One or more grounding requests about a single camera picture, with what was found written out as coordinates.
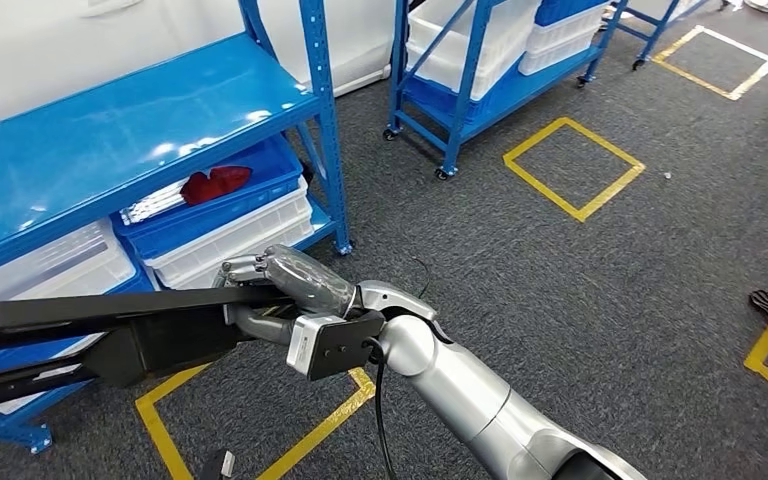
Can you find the white car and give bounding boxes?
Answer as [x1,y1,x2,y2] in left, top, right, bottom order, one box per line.
[0,0,399,137]

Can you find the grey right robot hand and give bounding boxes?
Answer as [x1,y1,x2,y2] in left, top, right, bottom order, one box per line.
[214,243,359,347]

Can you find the long black plastic part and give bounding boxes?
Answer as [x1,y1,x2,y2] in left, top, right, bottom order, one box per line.
[0,286,296,417]

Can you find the black camera cable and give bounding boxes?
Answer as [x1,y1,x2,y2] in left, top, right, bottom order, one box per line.
[364,336,400,480]

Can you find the large white plastic bin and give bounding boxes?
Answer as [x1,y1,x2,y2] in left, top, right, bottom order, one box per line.
[407,0,543,102]

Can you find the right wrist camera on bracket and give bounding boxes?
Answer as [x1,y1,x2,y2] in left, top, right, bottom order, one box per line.
[286,309,387,382]

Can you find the red item in bin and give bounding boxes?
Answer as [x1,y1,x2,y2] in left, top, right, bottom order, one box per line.
[180,165,253,205]

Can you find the blue plastic bin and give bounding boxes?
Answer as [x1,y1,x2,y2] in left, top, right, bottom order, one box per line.
[534,0,612,28]
[112,135,306,261]

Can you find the blue metal shelf rack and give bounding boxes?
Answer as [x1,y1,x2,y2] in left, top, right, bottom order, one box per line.
[383,0,632,181]
[0,0,353,455]
[605,0,713,72]

